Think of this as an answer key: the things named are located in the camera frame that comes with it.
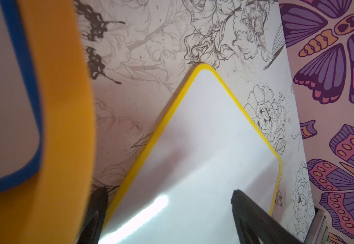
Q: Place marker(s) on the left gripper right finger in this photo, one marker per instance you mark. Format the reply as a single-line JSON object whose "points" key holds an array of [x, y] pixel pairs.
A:
{"points": [[254, 225]]}

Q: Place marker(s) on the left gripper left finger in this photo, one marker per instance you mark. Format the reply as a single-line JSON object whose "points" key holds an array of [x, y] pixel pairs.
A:
{"points": [[94, 217]]}

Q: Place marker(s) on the yellow plastic storage box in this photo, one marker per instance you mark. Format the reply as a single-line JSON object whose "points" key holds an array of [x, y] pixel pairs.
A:
{"points": [[49, 208]]}

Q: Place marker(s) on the yellow-framed whiteboard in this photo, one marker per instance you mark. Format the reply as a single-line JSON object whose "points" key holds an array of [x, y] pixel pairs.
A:
{"points": [[179, 190]]}

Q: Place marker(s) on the blue-framed whiteboard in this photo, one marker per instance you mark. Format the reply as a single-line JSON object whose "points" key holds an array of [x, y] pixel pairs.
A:
{"points": [[20, 107]]}

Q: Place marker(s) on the aluminium frame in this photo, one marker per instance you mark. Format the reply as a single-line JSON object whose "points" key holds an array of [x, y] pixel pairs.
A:
{"points": [[318, 232]]}

